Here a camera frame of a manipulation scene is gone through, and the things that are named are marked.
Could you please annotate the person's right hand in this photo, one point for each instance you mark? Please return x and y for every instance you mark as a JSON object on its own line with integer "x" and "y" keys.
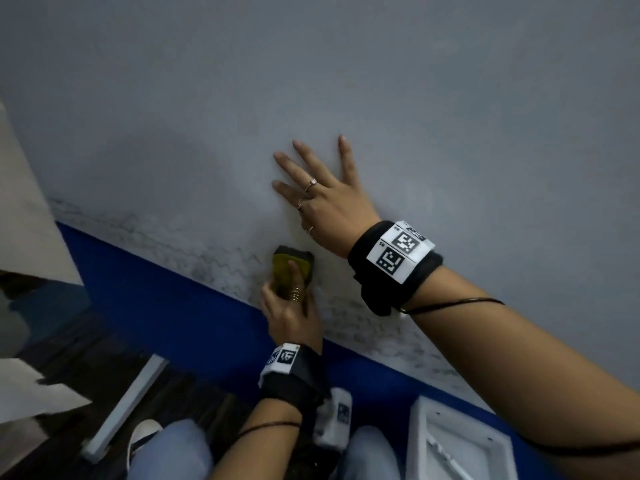
{"x": 340, "y": 214}

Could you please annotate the person's left hand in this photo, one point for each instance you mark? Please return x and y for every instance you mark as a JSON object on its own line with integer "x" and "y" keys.
{"x": 295, "y": 324}

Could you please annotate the yellow and black whiteboard eraser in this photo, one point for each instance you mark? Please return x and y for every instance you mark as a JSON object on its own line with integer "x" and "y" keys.
{"x": 282, "y": 267}

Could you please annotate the large scribbled whiteboard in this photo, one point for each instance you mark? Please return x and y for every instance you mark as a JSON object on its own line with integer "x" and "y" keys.
{"x": 350, "y": 69}

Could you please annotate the person's left forearm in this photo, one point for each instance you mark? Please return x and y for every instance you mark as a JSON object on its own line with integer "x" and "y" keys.
{"x": 255, "y": 449}

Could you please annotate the person's right forearm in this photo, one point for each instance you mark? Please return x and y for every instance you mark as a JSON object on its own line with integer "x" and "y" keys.
{"x": 525, "y": 374}

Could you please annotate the person's blue jeans leg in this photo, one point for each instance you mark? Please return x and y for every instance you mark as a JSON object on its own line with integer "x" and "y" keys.
{"x": 175, "y": 454}
{"x": 370, "y": 454}

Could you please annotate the black wristband with marker tag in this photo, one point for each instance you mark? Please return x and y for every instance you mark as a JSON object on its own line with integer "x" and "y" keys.
{"x": 370, "y": 284}
{"x": 300, "y": 384}

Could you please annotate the white sneaker shoe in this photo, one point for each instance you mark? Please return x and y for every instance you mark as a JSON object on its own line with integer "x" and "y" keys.
{"x": 142, "y": 437}

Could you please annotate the white stand foot bar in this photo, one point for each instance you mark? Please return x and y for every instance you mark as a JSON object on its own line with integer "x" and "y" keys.
{"x": 125, "y": 409}

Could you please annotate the white shallow tray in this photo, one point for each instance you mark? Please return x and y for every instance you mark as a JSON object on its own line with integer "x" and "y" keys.
{"x": 465, "y": 429}

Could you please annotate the grey partition panel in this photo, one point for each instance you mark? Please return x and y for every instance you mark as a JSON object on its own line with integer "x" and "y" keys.
{"x": 12, "y": 324}

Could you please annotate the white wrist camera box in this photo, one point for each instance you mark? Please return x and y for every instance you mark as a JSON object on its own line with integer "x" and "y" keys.
{"x": 332, "y": 424}

